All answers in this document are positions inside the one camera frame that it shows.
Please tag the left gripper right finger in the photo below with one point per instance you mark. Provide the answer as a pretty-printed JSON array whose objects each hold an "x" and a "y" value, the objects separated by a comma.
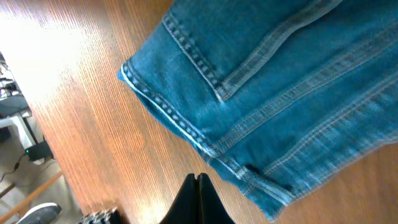
[{"x": 210, "y": 207}]

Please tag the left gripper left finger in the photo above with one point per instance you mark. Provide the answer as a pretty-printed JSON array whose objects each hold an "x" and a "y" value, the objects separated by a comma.
[{"x": 183, "y": 210}]

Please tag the dark blue jeans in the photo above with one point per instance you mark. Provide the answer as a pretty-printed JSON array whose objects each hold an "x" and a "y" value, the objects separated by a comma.
[{"x": 276, "y": 96}]

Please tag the grey shoe on floor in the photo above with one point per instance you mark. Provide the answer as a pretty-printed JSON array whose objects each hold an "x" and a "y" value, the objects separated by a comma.
[{"x": 45, "y": 213}]

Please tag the black power adapter box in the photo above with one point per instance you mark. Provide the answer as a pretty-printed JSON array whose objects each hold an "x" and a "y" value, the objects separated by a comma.
[{"x": 39, "y": 151}]

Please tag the white table leg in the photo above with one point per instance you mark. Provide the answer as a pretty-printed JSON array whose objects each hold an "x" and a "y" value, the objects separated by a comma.
[{"x": 18, "y": 122}]

